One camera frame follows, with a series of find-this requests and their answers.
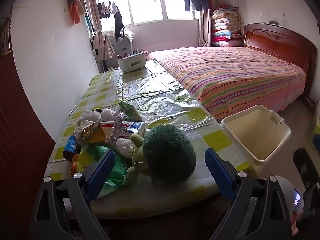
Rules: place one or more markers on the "green plastic bag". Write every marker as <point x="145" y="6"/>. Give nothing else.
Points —
<point x="120" y="167"/>

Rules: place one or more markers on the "white plastic trash bin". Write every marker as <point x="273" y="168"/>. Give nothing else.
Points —
<point x="255" y="135"/>

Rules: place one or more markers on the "green plush toy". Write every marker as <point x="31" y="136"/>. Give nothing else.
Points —
<point x="167" y="152"/>

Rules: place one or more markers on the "grey rounded object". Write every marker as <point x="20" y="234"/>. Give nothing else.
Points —
<point x="285" y="192"/>

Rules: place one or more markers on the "black hanging garment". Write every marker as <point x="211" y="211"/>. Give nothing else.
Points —
<point x="119" y="22"/>

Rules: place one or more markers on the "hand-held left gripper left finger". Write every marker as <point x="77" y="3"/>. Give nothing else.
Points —
<point x="100" y="173"/>

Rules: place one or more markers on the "red white cardboard box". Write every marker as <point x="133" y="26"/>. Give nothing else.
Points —
<point x="132" y="126"/>

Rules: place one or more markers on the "grey white appliance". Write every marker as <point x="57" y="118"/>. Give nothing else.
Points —
<point x="122" y="45"/>

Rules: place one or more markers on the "green snack packet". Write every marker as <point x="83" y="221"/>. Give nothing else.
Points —
<point x="130" y="111"/>

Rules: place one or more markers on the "stack of folded quilts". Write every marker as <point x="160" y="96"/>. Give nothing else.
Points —
<point x="226" y="27"/>

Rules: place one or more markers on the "striped tied curtain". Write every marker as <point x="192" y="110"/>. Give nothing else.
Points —
<point x="96" y="17"/>

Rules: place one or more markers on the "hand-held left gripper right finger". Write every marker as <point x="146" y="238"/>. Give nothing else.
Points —
<point x="220" y="175"/>

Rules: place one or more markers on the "silver foil blister pack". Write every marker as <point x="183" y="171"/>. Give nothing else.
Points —
<point x="116" y="127"/>

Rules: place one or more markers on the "small object on headboard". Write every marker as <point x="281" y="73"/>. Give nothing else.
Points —
<point x="273" y="22"/>

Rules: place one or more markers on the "labelled plastic bottle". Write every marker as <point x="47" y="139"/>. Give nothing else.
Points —
<point x="70" y="146"/>

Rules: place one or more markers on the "green storage box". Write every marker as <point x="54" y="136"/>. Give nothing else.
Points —
<point x="317" y="126"/>

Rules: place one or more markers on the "orange yellow round object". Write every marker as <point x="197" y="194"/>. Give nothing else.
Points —
<point x="74" y="166"/>

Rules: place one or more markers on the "bed with striped sheet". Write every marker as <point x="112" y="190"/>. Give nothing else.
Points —
<point x="225" y="80"/>

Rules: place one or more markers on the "gold foil wrapper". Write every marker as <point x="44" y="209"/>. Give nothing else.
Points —
<point x="93" y="133"/>

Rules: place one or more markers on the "window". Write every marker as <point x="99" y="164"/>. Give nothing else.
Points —
<point x="150" y="10"/>

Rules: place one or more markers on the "orange cloth on hook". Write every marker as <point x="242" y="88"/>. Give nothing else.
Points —
<point x="75" y="10"/>

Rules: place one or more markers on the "white desk organizer box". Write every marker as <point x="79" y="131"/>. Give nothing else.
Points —
<point x="132" y="61"/>

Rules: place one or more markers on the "white tissue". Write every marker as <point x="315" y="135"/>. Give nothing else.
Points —
<point x="125" y="147"/>
<point x="108" y="113"/>

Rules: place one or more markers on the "striped straight curtain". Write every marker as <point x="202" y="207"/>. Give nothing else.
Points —
<point x="205" y="27"/>

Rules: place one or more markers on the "hanging rack of socks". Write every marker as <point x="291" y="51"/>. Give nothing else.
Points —
<point x="105" y="8"/>

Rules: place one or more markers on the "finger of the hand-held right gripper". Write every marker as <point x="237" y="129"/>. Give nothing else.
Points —
<point x="300" y="160"/>

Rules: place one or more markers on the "red wooden headboard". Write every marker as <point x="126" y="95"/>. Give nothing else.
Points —
<point x="280" y="42"/>

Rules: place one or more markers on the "pen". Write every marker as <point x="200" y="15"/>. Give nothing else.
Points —
<point x="73" y="110"/>

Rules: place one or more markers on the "dark red door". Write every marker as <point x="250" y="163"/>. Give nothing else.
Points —
<point x="20" y="142"/>

